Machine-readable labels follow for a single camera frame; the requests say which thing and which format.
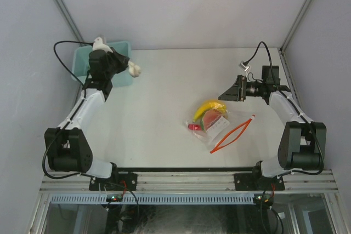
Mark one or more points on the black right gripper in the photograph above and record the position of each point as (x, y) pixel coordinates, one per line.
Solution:
(237, 92)

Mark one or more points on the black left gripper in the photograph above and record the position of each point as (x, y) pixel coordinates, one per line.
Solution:
(122, 61)

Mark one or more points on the white fake bone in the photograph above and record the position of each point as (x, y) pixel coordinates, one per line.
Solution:
(134, 70)

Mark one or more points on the red fake watermelon slice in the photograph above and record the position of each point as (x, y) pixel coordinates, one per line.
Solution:
(209, 118)

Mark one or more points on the clear zip top bag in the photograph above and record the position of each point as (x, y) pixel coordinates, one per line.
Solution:
(226, 131)

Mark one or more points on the red fake chili pepper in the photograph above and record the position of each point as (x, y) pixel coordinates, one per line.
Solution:
(194, 127)

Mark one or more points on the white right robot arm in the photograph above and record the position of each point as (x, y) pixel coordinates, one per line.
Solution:
(302, 145)

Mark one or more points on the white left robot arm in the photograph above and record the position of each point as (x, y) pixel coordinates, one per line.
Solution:
(67, 148)

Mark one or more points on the yellow fake banana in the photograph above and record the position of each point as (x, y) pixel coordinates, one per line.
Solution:
(209, 105)

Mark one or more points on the teal plastic bin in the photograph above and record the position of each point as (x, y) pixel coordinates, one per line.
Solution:
(81, 65)

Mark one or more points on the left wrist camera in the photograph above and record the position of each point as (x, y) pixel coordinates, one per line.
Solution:
(100, 44)

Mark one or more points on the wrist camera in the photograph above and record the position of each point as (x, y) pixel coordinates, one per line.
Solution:
(245, 67)
(100, 44)

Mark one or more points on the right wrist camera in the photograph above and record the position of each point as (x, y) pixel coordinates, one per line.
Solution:
(245, 67)

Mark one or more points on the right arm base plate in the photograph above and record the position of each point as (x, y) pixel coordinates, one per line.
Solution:
(248, 182)

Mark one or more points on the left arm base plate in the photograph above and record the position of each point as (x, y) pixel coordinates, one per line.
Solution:
(117, 182)

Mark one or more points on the aluminium frame rail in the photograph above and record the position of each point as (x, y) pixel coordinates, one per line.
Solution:
(195, 182)

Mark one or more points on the blue slotted cable duct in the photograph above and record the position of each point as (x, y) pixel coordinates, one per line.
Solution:
(155, 199)

